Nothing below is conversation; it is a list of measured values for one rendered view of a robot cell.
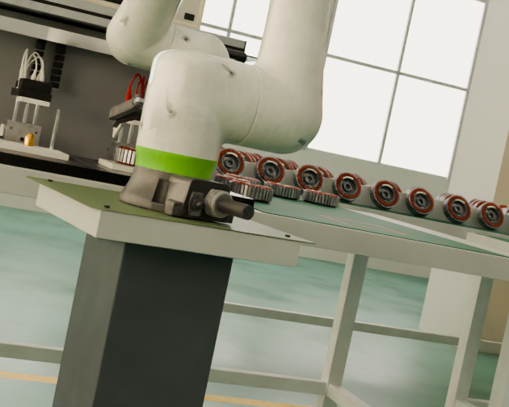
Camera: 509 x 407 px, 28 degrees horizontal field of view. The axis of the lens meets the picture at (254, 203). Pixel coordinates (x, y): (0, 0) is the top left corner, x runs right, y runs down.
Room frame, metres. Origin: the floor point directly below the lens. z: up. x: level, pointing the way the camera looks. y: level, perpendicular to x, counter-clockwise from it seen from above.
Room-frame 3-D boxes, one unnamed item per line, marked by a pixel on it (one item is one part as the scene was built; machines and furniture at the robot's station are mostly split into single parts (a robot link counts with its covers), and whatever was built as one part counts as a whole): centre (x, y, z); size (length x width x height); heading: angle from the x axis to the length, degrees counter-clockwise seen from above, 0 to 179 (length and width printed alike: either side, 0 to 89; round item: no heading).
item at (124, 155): (2.21, 0.26, 0.80); 0.11 x 0.11 x 0.04
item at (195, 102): (1.59, 0.12, 0.91); 0.16 x 0.13 x 0.19; 115
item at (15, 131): (2.26, 0.54, 0.80); 0.08 x 0.05 x 0.06; 111
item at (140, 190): (1.54, 0.10, 0.78); 0.26 x 0.15 x 0.06; 40
